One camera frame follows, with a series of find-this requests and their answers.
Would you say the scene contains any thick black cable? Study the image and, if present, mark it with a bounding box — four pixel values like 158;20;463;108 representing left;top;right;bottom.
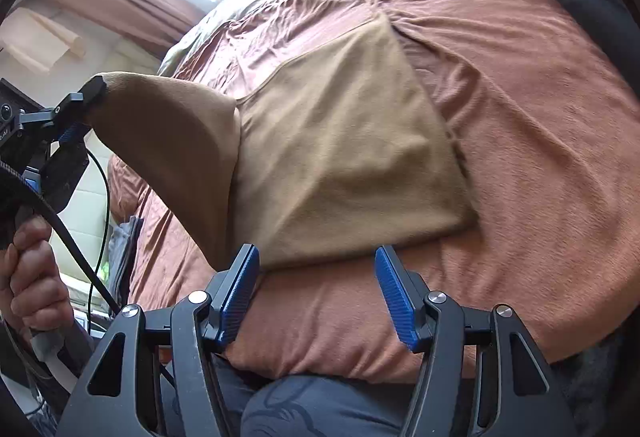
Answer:
0;162;123;318

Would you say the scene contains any brown printed t-shirt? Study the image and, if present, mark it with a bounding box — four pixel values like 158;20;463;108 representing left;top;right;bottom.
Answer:
82;11;480;274

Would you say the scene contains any thin black cable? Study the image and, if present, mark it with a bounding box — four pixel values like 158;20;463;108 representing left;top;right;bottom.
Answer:
82;150;112;323

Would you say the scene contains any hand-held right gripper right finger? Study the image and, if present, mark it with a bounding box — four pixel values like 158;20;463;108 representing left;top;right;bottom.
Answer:
375;244;576;437

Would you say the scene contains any grey folded garment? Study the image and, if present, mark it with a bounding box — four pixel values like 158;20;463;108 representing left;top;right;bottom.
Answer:
107;214;146;308

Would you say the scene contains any person's left hand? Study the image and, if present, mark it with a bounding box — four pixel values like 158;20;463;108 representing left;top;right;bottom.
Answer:
0;216;76;333

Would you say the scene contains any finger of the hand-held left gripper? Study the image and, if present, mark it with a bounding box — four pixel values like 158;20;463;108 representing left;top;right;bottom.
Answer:
40;122;92;213
22;76;108;140

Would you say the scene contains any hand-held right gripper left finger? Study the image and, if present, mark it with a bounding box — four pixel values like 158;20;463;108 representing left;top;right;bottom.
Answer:
55;243;262;437

